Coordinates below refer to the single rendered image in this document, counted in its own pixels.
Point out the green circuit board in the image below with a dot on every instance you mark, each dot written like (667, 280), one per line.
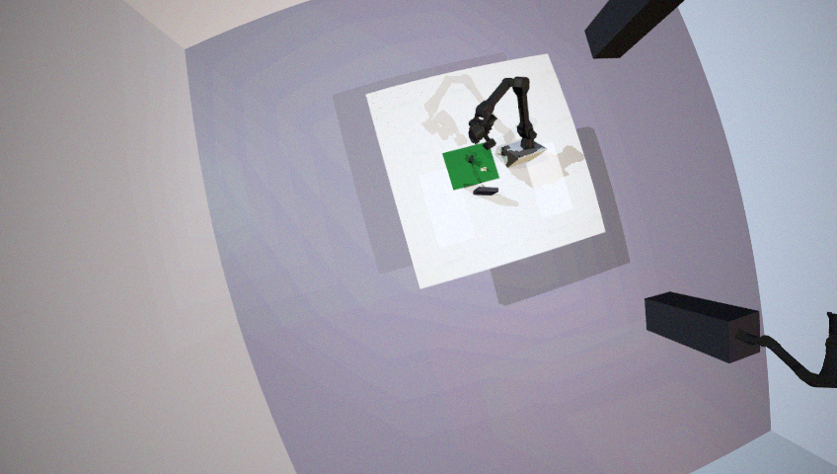
(462, 173)

